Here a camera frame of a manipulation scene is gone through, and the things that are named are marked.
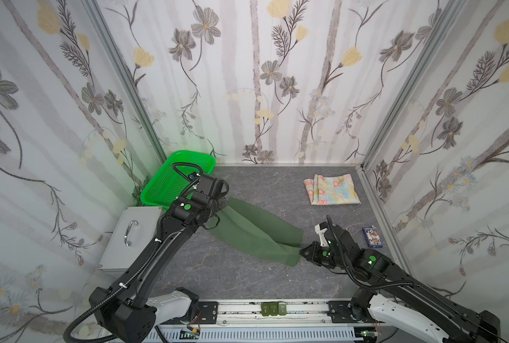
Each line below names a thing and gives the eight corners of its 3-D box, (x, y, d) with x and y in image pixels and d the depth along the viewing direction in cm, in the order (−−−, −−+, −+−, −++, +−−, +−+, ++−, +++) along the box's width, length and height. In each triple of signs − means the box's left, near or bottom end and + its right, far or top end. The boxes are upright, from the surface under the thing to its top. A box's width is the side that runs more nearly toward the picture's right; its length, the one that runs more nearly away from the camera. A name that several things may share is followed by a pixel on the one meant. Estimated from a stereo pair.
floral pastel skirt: (308, 205, 107) (309, 200, 103) (303, 178, 118) (304, 173, 115) (357, 205, 107) (360, 200, 104) (347, 178, 118) (350, 173, 115)
